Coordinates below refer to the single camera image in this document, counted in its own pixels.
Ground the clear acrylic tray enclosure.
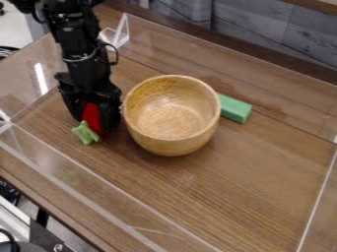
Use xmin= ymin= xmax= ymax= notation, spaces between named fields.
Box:
xmin=0 ymin=18 xmax=337 ymax=252

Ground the black table leg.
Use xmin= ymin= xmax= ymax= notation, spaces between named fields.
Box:
xmin=35 ymin=209 xmax=47 ymax=228

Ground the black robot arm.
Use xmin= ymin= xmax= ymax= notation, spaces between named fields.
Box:
xmin=9 ymin=0 xmax=121 ymax=134

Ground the green rectangular block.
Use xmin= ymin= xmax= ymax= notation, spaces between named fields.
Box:
xmin=217 ymin=94 xmax=252 ymax=124

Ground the clear acrylic corner bracket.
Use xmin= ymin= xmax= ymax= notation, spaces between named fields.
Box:
xmin=98 ymin=14 xmax=129 ymax=48

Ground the black cable bottom left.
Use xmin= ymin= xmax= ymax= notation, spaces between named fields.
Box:
xmin=0 ymin=227 xmax=21 ymax=252

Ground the wooden bowl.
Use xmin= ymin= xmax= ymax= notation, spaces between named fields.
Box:
xmin=122 ymin=75 xmax=220 ymax=157

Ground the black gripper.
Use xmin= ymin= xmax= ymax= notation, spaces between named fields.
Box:
xmin=53 ymin=55 xmax=121 ymax=130

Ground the black metal bracket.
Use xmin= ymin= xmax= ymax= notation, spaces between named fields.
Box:
xmin=29 ymin=220 xmax=74 ymax=252

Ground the red plush strawberry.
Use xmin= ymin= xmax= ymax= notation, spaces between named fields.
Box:
xmin=70 ymin=103 xmax=104 ymax=146

